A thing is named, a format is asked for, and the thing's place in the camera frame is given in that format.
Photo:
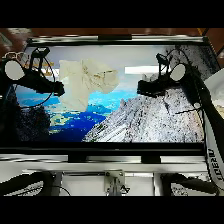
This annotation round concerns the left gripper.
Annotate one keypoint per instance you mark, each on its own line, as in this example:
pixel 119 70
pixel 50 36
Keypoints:
pixel 57 89

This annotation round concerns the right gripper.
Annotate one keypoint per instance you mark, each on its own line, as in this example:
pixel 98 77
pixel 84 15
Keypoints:
pixel 151 88

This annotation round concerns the cream shirt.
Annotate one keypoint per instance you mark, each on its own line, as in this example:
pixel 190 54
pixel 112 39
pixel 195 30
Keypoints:
pixel 85 83

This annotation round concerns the white garment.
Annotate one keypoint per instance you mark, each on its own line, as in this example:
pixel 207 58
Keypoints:
pixel 216 83

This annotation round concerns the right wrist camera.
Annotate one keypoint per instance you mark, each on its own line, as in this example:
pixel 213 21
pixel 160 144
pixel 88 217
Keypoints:
pixel 163 65

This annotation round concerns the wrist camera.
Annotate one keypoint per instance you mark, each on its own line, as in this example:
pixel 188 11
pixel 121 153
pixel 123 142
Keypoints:
pixel 40 52
pixel 163 65

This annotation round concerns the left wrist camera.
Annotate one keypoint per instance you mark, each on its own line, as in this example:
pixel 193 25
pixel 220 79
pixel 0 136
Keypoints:
pixel 40 52

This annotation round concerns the silver frame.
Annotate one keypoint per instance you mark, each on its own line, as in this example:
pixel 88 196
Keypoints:
pixel 115 181

